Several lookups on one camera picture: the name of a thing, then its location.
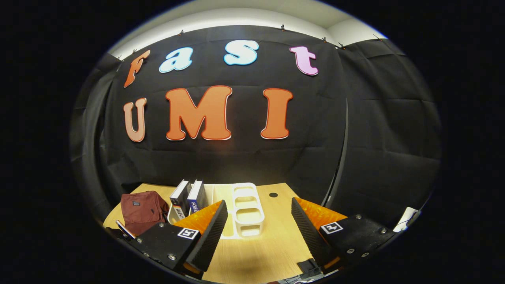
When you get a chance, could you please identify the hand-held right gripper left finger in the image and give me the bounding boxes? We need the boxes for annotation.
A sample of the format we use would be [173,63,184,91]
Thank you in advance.
[118,200,229,280]

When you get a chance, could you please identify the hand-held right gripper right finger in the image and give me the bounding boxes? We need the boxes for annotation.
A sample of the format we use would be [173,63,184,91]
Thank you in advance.
[291,196,403,275]

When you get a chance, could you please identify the maroon schoolbag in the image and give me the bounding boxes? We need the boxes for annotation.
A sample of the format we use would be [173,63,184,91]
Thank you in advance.
[120,191,170,236]

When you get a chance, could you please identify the book with blue picture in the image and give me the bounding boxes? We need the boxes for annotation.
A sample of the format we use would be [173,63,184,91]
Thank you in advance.
[187,180,208,215]

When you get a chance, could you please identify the book with grey picture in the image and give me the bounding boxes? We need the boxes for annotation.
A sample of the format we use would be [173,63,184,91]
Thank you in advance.
[170,179,193,220]

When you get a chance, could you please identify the white bookshelf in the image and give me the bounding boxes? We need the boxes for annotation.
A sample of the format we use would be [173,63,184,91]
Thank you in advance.
[167,182,266,240]

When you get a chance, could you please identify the dark stand pole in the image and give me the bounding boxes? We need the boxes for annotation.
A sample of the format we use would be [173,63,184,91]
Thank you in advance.
[322,99,350,207]

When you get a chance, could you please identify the white device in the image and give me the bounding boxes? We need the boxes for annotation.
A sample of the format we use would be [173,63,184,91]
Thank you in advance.
[393,207,419,233]

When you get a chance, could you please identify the row of black cloth clips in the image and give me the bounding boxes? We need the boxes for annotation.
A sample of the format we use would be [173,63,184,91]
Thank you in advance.
[117,24,385,60]

